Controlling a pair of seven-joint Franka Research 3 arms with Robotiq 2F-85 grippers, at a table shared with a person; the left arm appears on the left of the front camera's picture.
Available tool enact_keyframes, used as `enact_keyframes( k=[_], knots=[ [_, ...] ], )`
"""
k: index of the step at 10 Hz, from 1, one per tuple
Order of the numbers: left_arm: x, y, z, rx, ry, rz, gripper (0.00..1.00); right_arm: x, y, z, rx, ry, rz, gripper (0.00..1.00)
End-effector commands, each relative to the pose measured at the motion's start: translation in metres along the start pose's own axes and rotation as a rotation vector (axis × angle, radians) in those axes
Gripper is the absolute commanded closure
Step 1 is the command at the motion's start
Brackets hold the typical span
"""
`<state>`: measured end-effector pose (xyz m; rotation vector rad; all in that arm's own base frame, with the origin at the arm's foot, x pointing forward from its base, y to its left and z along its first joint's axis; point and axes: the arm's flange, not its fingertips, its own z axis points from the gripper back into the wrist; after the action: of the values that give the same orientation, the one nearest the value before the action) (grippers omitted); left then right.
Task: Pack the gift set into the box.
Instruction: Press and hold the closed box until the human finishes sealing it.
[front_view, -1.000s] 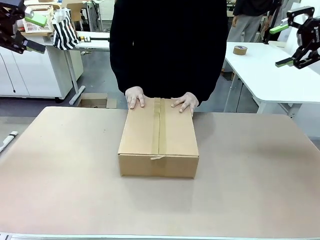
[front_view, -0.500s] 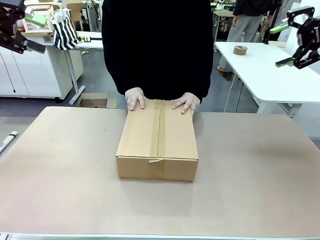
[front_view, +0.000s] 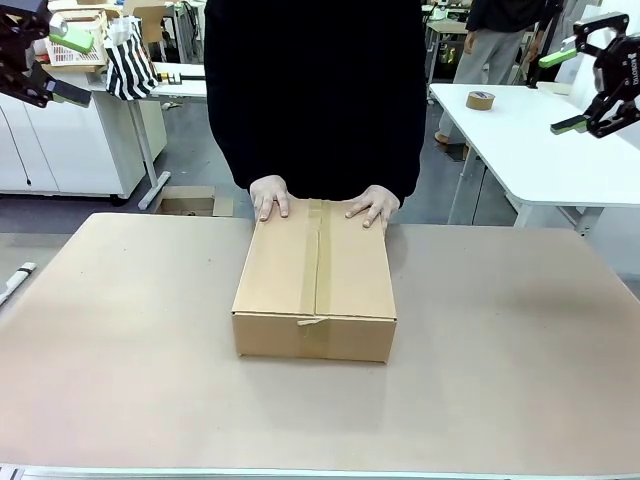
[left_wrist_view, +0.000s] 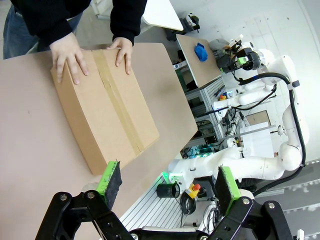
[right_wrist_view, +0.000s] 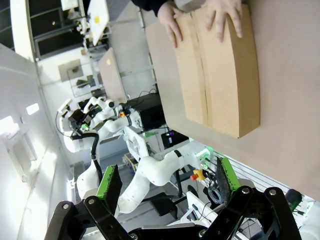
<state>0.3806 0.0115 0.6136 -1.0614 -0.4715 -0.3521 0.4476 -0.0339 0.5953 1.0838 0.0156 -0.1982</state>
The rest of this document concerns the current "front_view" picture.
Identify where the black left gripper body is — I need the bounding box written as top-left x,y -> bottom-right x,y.
0,0 -> 51,96

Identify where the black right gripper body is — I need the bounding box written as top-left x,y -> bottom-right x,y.
594,35 -> 640,104

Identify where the brown cardboard shipping box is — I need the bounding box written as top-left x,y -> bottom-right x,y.
230,197 -> 399,364

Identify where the person's left forearm black sleeve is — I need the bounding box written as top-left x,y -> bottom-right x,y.
374,94 -> 429,209

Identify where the person's right forearm black sleeve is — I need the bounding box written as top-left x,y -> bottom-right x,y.
203,89 -> 274,190

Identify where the open cardboard box on floor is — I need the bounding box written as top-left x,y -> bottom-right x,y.
156,185 -> 236,218

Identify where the person's right hand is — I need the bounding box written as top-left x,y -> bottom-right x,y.
249,174 -> 293,224

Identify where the person's left hand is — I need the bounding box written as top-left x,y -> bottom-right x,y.
344,184 -> 402,229

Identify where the white basket with red contents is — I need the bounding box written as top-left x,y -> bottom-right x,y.
43,8 -> 110,67

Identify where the white panel board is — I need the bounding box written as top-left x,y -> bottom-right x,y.
553,0 -> 640,109

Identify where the white storage cabinet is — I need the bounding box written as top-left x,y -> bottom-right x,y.
0,88 -> 169,202

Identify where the black white striped bag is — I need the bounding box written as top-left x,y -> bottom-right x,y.
103,15 -> 161,102

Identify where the large white side table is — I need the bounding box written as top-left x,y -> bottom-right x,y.
428,82 -> 640,237

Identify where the long white background table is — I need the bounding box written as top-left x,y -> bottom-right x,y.
88,61 -> 209,212

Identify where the bystander in grey trousers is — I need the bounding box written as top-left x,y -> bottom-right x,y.
433,0 -> 557,145

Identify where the black folded tripod rod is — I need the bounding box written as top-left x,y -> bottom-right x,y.
157,71 -> 208,86

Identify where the brown packing tape roll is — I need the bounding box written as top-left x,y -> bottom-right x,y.
465,90 -> 497,112

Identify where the white marker pen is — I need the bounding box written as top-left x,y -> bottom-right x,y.
0,260 -> 38,307

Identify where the person in black sweater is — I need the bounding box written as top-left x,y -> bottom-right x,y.
203,0 -> 429,210

